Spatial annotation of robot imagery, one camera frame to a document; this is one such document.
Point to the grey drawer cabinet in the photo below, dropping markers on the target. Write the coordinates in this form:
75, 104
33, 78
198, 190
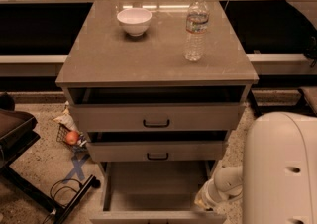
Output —
107, 66

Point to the black wire basket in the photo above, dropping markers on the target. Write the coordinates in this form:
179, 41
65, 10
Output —
79, 147

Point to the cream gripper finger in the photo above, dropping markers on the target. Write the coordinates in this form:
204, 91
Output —
198, 200

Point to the grey top drawer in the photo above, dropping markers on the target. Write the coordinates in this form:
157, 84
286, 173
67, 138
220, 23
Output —
154, 117

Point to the red apple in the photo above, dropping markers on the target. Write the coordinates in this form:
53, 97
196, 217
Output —
72, 137

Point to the clear plastic water bottle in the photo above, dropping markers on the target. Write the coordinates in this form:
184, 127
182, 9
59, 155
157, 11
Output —
197, 20

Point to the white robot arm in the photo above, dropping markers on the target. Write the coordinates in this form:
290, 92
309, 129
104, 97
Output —
277, 180

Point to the black chair left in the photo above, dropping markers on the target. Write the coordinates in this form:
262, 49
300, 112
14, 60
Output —
48, 165

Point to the white ceramic bowl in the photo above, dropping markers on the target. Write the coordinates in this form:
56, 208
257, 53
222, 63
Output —
134, 21

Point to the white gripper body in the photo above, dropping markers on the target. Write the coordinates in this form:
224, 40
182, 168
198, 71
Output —
209, 192

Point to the grey bottom drawer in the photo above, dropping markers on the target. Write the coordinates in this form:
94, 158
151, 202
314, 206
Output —
159, 192

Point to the snack bag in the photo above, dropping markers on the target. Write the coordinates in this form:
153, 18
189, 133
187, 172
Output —
66, 119

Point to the grey middle drawer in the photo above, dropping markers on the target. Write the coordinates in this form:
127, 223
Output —
156, 151

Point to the grey drawer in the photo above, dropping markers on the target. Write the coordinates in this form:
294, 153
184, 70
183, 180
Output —
154, 117
156, 151
159, 192

